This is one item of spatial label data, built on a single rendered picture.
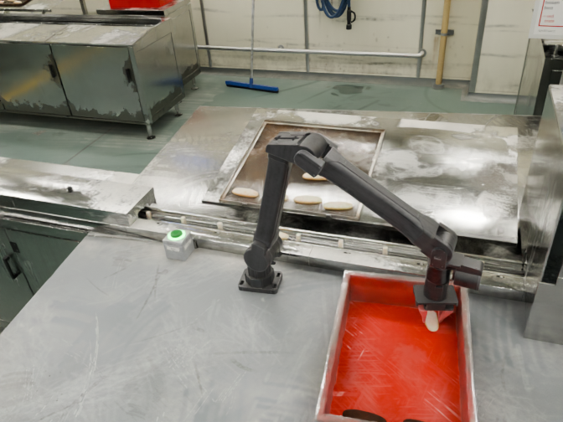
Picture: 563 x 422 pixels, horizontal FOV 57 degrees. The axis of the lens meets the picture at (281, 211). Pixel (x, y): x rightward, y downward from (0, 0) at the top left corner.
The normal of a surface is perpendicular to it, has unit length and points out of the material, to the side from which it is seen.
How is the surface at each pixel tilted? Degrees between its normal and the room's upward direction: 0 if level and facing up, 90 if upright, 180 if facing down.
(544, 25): 90
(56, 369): 0
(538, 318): 90
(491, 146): 10
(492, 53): 90
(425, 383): 0
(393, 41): 90
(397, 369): 0
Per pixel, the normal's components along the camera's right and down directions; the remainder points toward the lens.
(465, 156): -0.12, -0.72
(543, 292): -0.32, 0.55
